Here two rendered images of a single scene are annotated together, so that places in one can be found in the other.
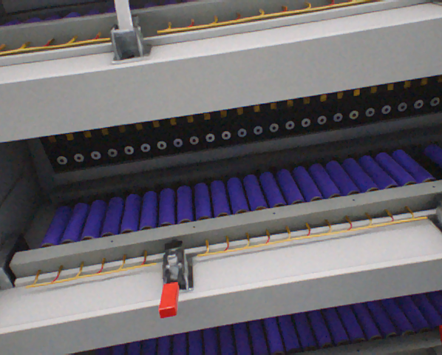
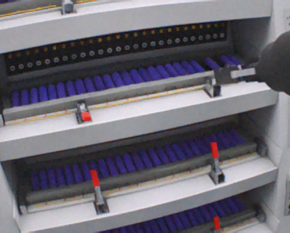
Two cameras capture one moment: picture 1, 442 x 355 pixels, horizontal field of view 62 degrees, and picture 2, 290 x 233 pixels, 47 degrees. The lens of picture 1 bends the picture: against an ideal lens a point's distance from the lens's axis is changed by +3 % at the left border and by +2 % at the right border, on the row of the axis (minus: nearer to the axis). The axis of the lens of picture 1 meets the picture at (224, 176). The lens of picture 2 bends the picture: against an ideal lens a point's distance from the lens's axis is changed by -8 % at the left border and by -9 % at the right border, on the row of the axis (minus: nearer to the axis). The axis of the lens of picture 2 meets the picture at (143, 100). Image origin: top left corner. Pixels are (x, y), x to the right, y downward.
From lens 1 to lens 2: 36 cm
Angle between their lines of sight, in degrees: 12
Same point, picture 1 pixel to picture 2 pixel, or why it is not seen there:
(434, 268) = (202, 107)
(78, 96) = (47, 29)
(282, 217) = (134, 88)
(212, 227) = (98, 94)
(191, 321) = (91, 138)
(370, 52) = (168, 12)
